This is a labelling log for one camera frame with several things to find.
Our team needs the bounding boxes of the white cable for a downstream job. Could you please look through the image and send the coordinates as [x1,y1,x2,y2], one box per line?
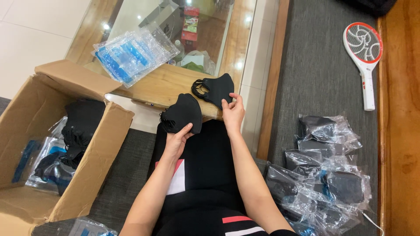
[362,212,385,236]

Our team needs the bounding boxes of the pile of bagged black masks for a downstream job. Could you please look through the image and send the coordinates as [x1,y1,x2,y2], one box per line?
[264,114,373,236]

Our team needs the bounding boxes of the stack of black face masks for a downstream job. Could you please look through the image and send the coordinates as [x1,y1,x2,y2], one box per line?
[159,93,203,135]

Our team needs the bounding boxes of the clear bag with blue strip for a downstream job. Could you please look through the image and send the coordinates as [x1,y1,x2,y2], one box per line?
[68,216,119,236]

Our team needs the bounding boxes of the bagged masks with blue strips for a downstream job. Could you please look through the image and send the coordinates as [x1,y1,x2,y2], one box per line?
[12,116,77,196]

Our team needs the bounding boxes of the person's black dress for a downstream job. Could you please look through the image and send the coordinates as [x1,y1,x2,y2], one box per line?
[147,119,299,236]

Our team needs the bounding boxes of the black bag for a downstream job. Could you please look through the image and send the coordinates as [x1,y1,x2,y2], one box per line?
[339,0,398,17]

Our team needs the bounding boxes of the brown cardboard box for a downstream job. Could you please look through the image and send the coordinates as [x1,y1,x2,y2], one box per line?
[0,60,135,236]

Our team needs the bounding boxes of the heap of loose black masks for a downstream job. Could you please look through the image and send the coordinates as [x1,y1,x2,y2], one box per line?
[34,99,106,179]

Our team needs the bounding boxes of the pile of empty clear bags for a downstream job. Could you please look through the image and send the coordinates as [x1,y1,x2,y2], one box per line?
[91,26,180,88]

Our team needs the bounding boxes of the white red electric fly swatter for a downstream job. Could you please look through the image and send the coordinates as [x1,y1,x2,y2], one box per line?
[343,22,383,111]

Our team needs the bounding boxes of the grey paper bag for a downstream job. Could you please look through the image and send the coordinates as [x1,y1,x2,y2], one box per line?
[138,3,183,40]

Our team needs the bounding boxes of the white plastic bag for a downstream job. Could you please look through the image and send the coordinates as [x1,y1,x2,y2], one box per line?
[180,50,216,76]

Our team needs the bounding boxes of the person's right hand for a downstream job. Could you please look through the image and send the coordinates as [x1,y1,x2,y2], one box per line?
[221,93,246,135]

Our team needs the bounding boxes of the grey sofa cushion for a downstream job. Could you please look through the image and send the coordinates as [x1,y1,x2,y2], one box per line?
[0,96,268,236]
[267,0,380,236]

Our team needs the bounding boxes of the clear plastic bottle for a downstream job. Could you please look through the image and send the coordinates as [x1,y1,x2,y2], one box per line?
[172,39,185,63]

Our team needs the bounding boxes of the wooden sofa frame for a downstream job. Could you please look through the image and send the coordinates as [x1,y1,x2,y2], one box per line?
[256,0,420,236]

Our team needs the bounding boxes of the red carton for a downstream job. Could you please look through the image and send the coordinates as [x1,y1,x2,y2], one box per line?
[181,6,200,52]

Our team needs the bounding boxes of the person's left hand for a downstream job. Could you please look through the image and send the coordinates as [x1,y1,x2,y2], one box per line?
[163,123,194,161]

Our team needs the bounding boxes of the black face mask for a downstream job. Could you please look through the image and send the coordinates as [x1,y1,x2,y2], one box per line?
[191,73,235,110]

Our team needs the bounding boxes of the wooden glass-top coffee table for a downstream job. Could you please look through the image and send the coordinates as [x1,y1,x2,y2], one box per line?
[65,0,258,121]

